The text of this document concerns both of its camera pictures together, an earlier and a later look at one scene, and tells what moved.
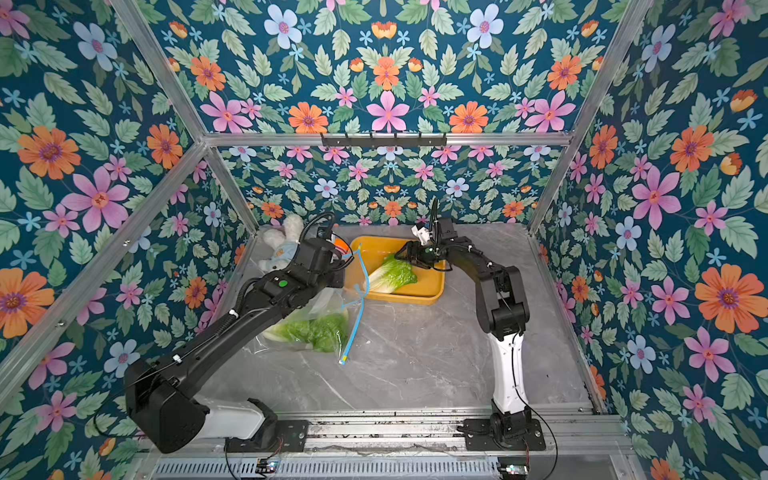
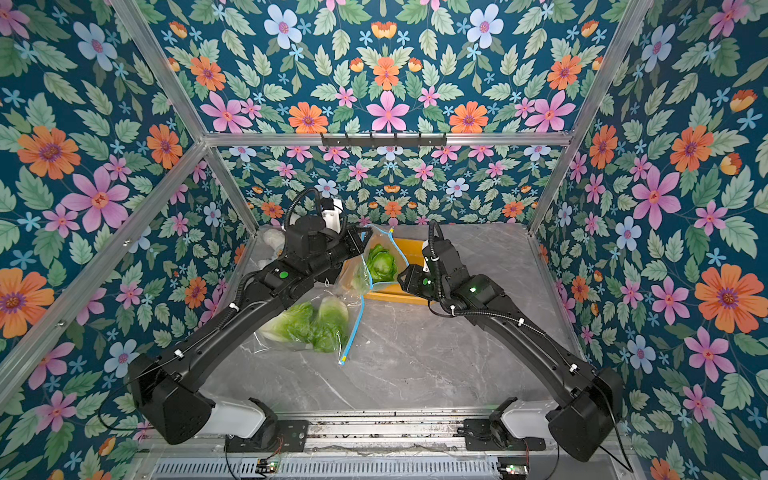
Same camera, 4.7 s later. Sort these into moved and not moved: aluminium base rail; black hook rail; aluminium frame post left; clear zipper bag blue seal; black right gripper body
Moved: black right gripper body
Not moved: clear zipper bag blue seal; aluminium base rail; aluminium frame post left; black hook rail
